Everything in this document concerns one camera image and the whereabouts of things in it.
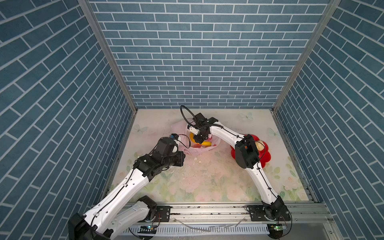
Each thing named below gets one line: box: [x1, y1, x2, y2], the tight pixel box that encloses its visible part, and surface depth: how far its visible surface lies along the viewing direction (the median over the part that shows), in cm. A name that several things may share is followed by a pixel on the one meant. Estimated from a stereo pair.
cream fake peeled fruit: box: [255, 140, 265, 151], surface depth 93 cm
